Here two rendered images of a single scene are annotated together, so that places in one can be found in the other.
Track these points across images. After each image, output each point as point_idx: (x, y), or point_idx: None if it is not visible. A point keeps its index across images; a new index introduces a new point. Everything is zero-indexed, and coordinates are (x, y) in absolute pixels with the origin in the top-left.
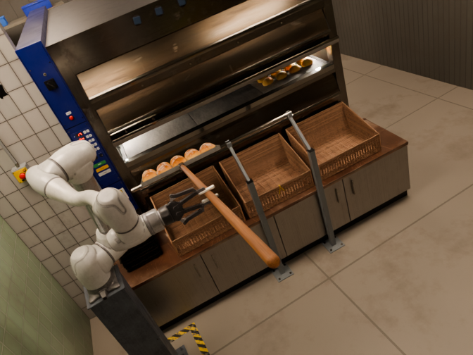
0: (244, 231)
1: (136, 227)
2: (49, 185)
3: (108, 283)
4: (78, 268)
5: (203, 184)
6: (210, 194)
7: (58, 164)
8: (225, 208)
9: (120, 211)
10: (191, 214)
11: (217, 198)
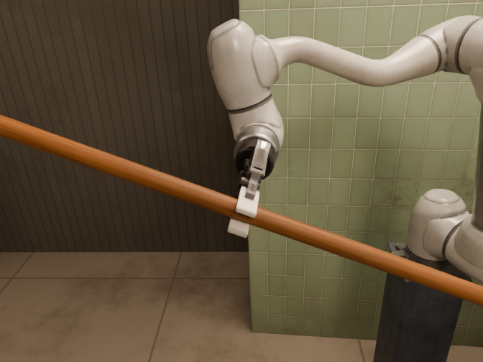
0: None
1: (231, 116)
2: (411, 39)
3: (415, 258)
4: (417, 200)
5: (340, 240)
6: (196, 184)
7: (468, 31)
8: (30, 127)
9: (209, 60)
10: None
11: (139, 169)
